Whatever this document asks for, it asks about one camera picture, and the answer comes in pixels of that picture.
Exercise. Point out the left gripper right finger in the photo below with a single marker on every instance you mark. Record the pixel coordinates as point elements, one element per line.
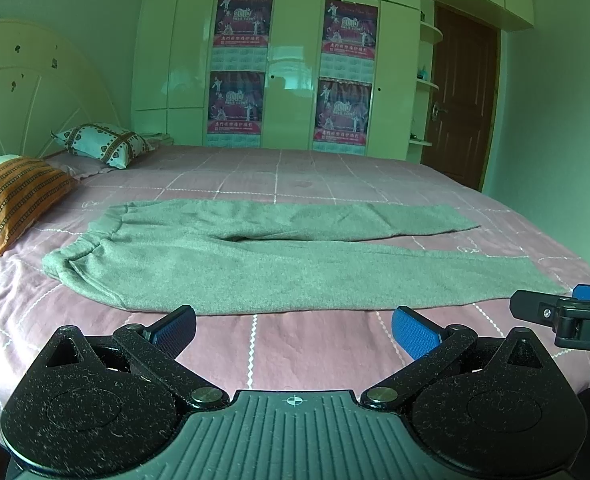
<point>435,351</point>

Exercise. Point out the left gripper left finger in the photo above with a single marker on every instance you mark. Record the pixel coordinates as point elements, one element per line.
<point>152,350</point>

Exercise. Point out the grey-green pants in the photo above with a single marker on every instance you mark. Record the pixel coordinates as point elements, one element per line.
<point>227,257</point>

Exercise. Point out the pink flat pillow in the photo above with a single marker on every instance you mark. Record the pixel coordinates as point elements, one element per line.
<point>77,167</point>

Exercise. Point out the dark brown wooden door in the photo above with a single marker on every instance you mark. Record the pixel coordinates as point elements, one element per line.
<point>466,69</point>

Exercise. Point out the orange striped pillow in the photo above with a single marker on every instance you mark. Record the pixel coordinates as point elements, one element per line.
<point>29,188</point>

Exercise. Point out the folded items by wardrobe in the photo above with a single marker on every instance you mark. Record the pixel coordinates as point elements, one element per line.
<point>157,140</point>

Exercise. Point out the lower right poster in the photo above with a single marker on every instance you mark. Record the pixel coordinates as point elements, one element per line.
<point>342,114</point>

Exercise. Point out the poster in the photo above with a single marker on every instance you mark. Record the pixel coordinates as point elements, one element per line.
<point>349,29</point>
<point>242,23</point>
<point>235,102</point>
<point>342,114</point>

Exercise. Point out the lower left poster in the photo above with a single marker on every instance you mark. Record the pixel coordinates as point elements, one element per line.
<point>235,102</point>

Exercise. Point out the cream arched headboard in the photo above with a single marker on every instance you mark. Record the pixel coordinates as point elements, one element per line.
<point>46,86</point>

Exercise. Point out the corner shelf unit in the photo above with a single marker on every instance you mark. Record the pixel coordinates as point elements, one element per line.
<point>426,87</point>

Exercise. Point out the upper right poster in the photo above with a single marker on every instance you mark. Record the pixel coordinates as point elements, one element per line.
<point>349,29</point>

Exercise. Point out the upper left poster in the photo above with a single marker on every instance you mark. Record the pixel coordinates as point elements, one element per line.
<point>242,23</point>

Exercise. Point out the silver door handle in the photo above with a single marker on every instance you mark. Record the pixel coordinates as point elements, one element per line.
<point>436,111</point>

